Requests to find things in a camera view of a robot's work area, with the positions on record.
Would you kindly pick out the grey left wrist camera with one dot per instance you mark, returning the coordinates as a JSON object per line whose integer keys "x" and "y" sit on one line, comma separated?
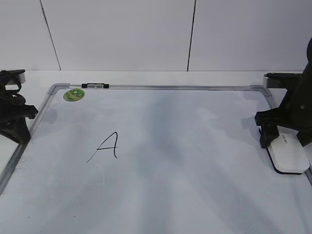
{"x": 15, "y": 76}

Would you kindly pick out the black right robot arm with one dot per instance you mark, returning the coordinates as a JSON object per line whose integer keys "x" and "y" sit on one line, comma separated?
{"x": 307, "y": 56}

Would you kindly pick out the round green sticker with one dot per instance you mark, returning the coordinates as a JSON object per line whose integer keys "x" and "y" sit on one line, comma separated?
{"x": 74, "y": 95}

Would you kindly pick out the white board with aluminium frame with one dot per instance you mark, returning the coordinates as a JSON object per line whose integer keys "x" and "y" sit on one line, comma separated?
{"x": 128, "y": 160}

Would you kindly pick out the black silver hanging clip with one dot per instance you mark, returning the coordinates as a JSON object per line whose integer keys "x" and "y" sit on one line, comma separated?
{"x": 95, "y": 86}

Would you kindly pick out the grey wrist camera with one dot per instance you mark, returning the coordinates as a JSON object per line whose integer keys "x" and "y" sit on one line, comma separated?
{"x": 15, "y": 76}
{"x": 282, "y": 80}

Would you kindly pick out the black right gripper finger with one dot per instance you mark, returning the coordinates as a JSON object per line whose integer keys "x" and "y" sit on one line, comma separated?
{"x": 304, "y": 137}
{"x": 268, "y": 133}

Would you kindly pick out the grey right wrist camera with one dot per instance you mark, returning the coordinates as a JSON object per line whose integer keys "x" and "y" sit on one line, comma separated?
{"x": 282, "y": 80}

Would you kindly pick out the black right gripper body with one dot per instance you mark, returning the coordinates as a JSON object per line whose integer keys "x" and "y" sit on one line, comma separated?
{"x": 295, "y": 109}

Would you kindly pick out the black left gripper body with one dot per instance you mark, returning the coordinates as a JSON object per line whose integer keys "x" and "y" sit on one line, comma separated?
{"x": 12, "y": 104}

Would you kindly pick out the white board eraser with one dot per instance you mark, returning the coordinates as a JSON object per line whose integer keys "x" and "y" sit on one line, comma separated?
{"x": 288, "y": 156}

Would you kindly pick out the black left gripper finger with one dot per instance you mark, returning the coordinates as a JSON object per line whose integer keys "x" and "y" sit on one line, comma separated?
{"x": 16, "y": 130}

